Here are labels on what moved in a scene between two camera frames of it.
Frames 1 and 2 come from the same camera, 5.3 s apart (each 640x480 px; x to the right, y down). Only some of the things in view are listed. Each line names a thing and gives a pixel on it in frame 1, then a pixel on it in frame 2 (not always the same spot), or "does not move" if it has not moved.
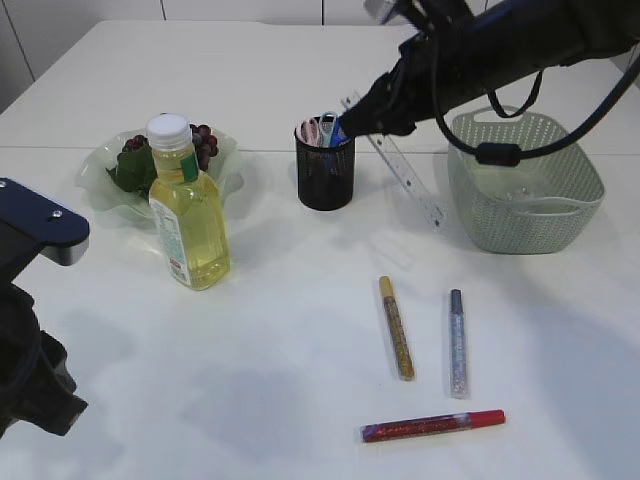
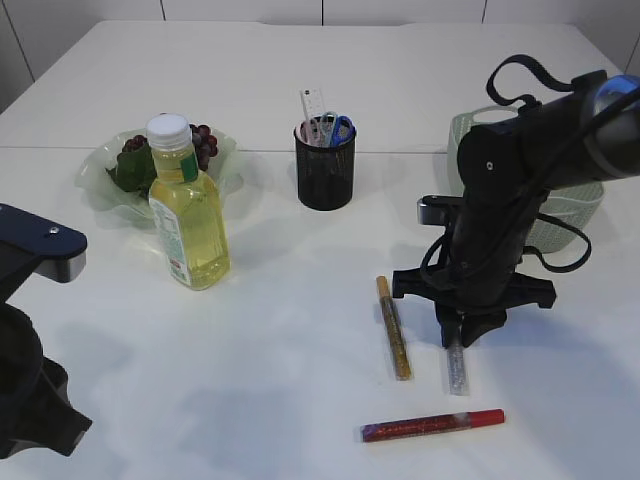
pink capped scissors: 308,132 does not move
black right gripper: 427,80 to 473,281
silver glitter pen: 459,347 does not move
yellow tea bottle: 187,212 does not move
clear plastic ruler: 417,188 to 312,102
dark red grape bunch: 135,167 does not move
